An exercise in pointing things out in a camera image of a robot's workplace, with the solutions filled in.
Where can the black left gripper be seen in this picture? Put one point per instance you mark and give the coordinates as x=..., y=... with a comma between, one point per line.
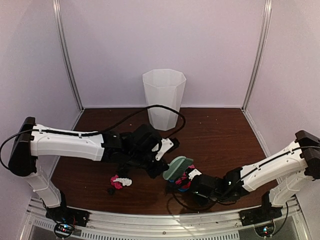
x=153, y=173

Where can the mint green hand brush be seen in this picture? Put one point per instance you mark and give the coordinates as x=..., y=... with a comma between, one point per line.
x=177, y=167

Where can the blue plastic dustpan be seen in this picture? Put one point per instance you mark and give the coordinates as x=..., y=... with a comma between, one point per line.
x=171, y=187

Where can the large pink paper scrap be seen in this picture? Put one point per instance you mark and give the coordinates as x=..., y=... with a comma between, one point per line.
x=117, y=185

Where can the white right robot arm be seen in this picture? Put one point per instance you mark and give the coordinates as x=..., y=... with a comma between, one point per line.
x=298, y=164

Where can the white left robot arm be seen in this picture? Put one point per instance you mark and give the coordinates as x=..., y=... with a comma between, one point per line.
x=144, y=148

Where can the pink paper strip scrap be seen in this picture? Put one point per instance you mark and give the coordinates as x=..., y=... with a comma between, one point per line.
x=183, y=182

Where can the long black paper scrap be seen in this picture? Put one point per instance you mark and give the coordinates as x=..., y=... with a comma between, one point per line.
x=123, y=170

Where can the small black paper ball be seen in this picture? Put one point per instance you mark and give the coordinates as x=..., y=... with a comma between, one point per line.
x=111, y=191

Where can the translucent white waste bin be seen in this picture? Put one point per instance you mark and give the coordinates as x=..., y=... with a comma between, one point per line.
x=163, y=87

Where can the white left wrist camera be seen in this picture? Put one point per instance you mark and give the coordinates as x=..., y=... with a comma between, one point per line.
x=165, y=146

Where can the aluminium right frame rail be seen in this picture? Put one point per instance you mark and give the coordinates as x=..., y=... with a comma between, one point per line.
x=264, y=31

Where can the aluminium frame rail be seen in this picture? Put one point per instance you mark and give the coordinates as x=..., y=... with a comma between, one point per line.
x=67, y=60
x=264, y=31

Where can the aluminium left frame rail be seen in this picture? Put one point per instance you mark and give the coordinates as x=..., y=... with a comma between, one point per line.
x=67, y=60

